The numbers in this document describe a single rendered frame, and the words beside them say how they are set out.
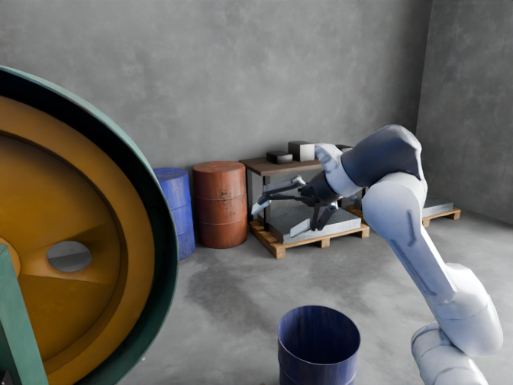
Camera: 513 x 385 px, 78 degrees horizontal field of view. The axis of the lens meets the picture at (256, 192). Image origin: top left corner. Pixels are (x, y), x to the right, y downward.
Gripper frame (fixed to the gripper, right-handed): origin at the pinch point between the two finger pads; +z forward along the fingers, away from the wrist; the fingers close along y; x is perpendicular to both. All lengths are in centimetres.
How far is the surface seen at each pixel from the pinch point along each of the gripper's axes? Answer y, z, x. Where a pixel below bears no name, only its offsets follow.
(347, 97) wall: 165, 70, 352
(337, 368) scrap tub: 84, 51, -8
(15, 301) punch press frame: -42, 13, -34
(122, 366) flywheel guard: -14, 39, -33
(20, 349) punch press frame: -38, 14, -40
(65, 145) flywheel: -50, 6, -7
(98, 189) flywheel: -40.5, 10.1, -9.6
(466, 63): 252, -55, 383
